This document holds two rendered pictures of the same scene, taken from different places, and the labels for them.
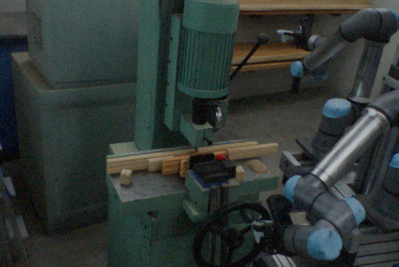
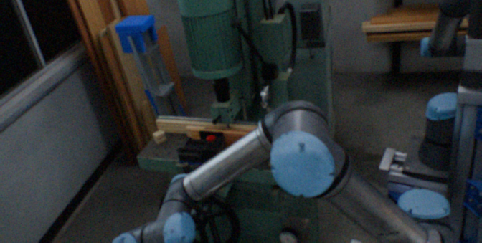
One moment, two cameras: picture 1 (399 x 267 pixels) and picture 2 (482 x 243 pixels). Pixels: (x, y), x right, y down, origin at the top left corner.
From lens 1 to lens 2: 1.30 m
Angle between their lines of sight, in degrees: 47
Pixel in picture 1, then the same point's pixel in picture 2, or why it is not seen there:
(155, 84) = not seen: hidden behind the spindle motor
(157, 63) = not seen: hidden behind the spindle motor
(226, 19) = (196, 3)
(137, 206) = (149, 164)
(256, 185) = (264, 176)
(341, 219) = (150, 232)
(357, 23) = not seen: outside the picture
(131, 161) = (173, 124)
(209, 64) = (195, 46)
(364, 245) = not seen: outside the picture
